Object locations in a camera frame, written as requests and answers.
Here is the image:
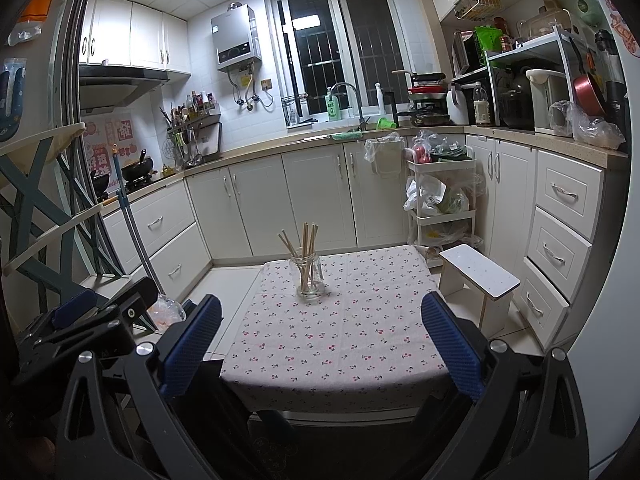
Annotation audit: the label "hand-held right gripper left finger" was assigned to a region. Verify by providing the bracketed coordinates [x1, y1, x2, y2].
[55, 294, 223, 480]

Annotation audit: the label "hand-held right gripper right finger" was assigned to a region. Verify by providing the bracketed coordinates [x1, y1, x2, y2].
[420, 291, 591, 480]

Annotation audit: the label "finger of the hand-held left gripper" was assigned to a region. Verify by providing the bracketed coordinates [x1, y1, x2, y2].
[99, 276, 160, 335]
[20, 291, 101, 343]

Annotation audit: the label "clear glass jar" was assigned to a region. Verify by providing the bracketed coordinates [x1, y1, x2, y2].
[290, 252, 326, 298]

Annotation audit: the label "bunch of wooden chopsticks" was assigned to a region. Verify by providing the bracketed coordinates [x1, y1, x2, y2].
[277, 221, 321, 291]

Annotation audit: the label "clear bag of orange items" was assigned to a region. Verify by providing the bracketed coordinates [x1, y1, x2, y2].
[147, 297, 187, 331]

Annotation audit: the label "small white stool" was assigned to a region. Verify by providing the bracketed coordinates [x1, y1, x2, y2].
[439, 244, 522, 333]

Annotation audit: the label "cherry print tablecloth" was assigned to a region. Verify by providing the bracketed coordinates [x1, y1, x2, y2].
[220, 245, 453, 403]

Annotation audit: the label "black wok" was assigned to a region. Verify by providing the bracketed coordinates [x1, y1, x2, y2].
[120, 149, 155, 183]

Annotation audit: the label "white rolling cart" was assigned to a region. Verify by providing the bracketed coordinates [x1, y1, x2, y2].
[404, 152, 478, 261]

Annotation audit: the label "white plastic bag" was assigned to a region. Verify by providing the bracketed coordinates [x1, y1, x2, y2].
[404, 175, 448, 216]

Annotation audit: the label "white lower kitchen cabinets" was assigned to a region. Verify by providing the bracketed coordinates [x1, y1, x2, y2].
[100, 127, 631, 351]

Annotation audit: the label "clear hanging trash bag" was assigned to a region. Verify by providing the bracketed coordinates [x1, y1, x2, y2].
[364, 137, 406, 178]

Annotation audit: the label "range hood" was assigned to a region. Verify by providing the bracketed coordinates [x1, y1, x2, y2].
[77, 65, 168, 111]

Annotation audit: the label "blue hanging holder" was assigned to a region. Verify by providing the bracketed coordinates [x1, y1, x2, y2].
[0, 57, 26, 141]

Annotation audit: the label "clear oil bottle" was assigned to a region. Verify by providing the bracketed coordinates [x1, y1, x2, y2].
[472, 81, 493, 127]

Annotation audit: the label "white jug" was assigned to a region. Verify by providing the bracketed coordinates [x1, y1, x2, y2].
[446, 85, 470, 126]

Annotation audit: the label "stack of pans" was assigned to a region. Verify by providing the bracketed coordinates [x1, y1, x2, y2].
[392, 70, 451, 128]

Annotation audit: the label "chrome kitchen faucet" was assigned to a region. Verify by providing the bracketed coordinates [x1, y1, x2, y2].
[328, 81, 368, 131]

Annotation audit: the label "black cooking pot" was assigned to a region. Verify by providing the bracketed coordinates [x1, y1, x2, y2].
[497, 65, 536, 128]

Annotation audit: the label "crumpled clear plastic bag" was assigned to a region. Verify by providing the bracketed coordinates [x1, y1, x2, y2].
[547, 100, 626, 150]

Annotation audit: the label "white electric water boiler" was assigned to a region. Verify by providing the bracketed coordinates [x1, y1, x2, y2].
[525, 69, 573, 133]

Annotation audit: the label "green soap bottle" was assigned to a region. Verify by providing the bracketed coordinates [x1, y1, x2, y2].
[325, 87, 343, 122]

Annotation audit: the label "silver water heater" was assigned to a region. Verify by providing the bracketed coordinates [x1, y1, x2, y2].
[210, 4, 263, 73]

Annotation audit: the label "red frying pan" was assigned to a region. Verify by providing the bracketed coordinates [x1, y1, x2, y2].
[570, 35, 608, 118]

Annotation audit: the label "microwave oven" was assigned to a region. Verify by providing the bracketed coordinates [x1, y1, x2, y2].
[452, 30, 488, 78]

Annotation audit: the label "white counter shelf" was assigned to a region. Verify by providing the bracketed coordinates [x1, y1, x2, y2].
[452, 27, 588, 128]

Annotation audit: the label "green box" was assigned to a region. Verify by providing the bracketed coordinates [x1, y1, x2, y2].
[474, 26, 505, 53]

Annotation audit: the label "barred kitchen window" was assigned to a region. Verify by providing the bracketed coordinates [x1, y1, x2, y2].
[264, 0, 433, 126]

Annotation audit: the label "grey mop handle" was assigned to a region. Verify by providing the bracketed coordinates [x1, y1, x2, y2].
[111, 144, 161, 301]

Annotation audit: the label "red wall posters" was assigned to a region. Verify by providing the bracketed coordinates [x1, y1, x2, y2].
[80, 117, 133, 183]

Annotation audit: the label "black wall spice rack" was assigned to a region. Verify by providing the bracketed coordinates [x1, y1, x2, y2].
[160, 90, 223, 168]

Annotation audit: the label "water heater hoses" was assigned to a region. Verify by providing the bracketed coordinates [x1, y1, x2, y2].
[227, 67, 276, 111]

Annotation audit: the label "wire sink caddy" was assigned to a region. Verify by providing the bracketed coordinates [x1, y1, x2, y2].
[281, 94, 307, 127]

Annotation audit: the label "wire hanging basket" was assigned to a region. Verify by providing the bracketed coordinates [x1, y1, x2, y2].
[452, 0, 503, 21]

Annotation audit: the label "red wall sticker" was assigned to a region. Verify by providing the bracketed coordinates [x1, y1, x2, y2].
[602, 0, 640, 56]

